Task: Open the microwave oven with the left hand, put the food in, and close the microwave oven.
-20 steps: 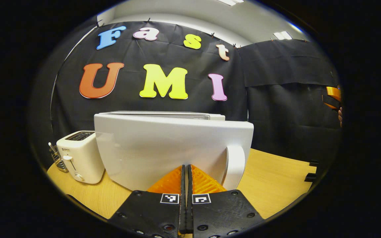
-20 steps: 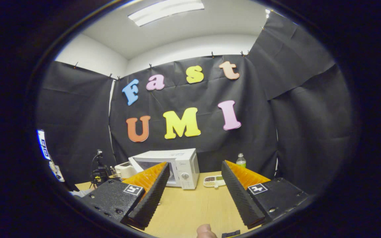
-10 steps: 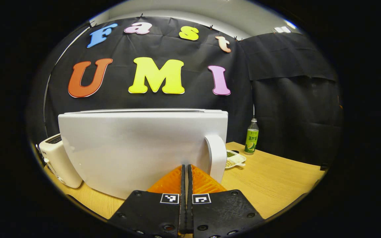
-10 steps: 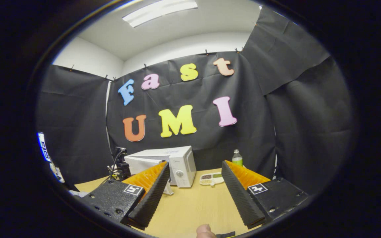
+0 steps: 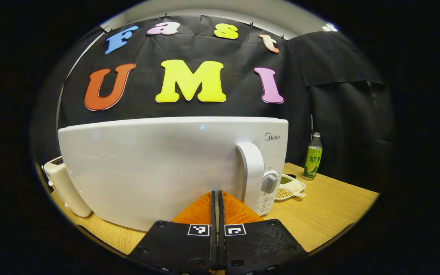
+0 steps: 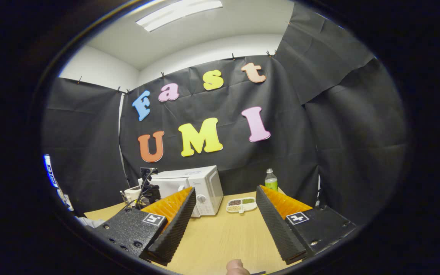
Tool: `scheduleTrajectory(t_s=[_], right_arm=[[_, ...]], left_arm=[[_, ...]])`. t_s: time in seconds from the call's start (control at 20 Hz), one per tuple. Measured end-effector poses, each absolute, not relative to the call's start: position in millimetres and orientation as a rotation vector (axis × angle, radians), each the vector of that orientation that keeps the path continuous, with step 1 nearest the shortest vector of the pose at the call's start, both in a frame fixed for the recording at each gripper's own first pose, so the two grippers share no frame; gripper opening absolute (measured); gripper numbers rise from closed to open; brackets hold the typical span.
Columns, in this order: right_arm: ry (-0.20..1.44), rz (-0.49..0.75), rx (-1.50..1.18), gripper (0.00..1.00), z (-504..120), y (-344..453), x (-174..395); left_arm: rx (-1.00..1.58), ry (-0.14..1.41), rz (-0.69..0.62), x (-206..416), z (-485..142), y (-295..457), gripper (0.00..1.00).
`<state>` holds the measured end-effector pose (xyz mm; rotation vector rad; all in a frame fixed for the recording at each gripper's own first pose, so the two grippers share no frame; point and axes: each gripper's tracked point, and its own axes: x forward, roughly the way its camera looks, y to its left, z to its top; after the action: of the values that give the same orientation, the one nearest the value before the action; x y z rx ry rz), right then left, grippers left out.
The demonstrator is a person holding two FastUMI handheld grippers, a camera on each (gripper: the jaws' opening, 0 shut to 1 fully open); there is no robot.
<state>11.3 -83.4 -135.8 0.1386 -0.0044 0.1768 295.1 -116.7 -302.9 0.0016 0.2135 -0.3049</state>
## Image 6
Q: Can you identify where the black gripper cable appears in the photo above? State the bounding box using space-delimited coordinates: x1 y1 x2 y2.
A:
123 170 156 213

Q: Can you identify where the black backdrop cloth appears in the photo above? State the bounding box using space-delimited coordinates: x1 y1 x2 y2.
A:
41 3 408 226

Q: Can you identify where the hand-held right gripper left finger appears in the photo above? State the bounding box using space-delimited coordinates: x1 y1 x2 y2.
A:
90 186 197 267

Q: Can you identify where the computer monitor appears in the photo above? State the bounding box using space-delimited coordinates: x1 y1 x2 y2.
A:
44 154 59 188

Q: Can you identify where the white microwave oven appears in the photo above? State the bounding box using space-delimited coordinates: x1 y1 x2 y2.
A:
138 165 224 218

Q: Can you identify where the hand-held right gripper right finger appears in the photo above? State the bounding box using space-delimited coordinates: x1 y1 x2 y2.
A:
255 184 358 265

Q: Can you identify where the green tea bottle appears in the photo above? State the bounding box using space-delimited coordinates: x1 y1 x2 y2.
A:
264 168 278 192

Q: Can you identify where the long ceiling light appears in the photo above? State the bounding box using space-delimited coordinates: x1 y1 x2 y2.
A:
136 0 223 32

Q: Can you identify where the white toaster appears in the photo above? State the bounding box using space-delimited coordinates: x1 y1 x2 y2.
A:
124 185 142 203

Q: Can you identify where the white divided tray of grains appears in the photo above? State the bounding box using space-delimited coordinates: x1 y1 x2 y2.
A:
226 197 258 214

